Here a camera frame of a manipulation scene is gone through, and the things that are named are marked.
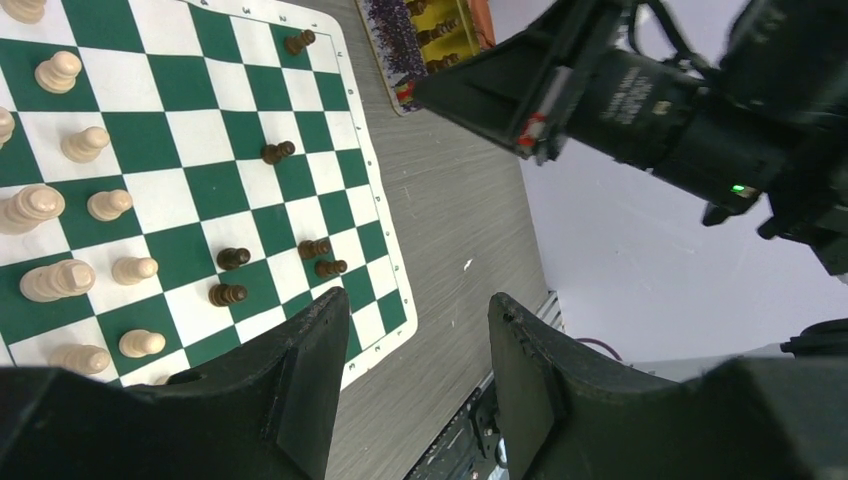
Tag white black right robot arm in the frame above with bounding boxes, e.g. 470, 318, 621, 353
413, 1, 847, 279

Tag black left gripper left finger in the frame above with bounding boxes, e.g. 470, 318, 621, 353
1, 287, 350, 479

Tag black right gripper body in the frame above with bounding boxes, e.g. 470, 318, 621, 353
413, 1, 626, 164

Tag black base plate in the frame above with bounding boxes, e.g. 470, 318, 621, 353
405, 375, 509, 480

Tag dark brown chess piece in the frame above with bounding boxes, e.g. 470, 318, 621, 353
297, 238, 331, 260
260, 140, 296, 165
215, 247, 252, 271
283, 29, 316, 56

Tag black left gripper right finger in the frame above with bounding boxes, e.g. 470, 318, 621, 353
488, 292, 847, 479

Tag gold metal tin tray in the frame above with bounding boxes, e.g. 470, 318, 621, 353
356, 0, 495, 116

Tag cream chess piece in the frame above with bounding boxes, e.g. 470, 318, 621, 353
118, 329, 167, 358
34, 51, 82, 94
60, 126, 111, 163
87, 189, 133, 222
111, 257, 159, 286

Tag green white chess mat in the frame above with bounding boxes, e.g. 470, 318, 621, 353
1, 1, 418, 386

